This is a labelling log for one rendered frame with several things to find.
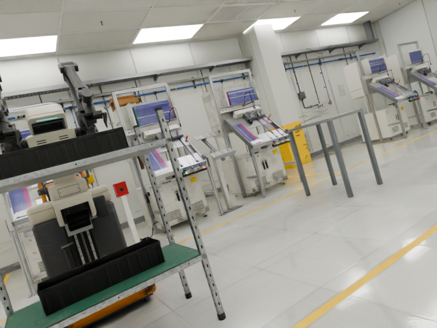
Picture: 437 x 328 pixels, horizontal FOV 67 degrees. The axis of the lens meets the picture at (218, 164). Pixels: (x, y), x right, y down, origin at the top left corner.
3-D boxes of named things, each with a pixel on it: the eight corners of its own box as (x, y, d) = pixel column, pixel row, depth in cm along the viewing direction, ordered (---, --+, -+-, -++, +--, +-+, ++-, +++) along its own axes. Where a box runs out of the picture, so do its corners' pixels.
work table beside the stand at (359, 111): (350, 198, 317) (328, 118, 314) (305, 196, 382) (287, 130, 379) (383, 183, 334) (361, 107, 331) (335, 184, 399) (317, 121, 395)
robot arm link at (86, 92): (91, 93, 192) (75, 95, 188) (90, 79, 182) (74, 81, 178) (97, 109, 187) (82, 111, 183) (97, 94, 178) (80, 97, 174)
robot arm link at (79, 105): (75, 73, 223) (60, 76, 218) (74, 58, 211) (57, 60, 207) (97, 125, 208) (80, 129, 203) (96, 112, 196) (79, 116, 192)
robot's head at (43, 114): (28, 128, 206) (22, 107, 197) (64, 121, 216) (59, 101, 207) (32, 140, 197) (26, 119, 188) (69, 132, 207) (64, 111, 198)
